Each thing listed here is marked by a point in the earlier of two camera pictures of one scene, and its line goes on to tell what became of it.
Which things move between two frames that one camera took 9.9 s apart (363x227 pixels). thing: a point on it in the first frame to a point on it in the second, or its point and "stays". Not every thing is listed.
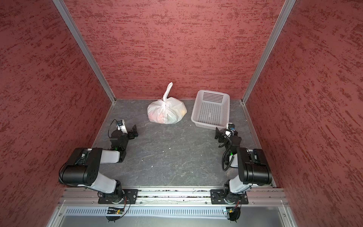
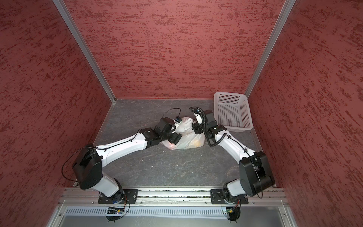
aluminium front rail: [90, 196] stays
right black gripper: [221, 134] to [197, 128]
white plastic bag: [167, 110] to [189, 139]
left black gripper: [132, 136] to [175, 138]
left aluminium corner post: [62, 7] stays
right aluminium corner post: [285, 13] stays
